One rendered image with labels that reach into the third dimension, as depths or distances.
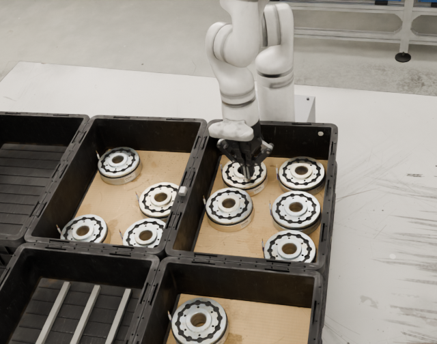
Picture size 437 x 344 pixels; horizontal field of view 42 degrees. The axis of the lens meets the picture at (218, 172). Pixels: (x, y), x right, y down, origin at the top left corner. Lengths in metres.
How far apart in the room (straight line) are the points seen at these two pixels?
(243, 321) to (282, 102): 0.58
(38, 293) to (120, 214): 0.25
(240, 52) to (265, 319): 0.49
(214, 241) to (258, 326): 0.22
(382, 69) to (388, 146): 1.52
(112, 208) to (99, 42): 2.39
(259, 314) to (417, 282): 0.38
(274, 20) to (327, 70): 1.78
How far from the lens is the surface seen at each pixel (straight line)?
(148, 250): 1.10
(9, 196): 1.48
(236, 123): 1.13
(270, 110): 1.44
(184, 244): 1.17
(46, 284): 1.26
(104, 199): 1.36
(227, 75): 1.11
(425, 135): 1.64
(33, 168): 1.53
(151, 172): 1.39
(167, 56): 3.35
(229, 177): 1.30
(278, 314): 1.10
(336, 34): 3.12
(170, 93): 1.85
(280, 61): 1.36
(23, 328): 1.22
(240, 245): 1.20
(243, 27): 1.04
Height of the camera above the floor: 1.77
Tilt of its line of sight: 44 degrees down
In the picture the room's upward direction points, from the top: 10 degrees counter-clockwise
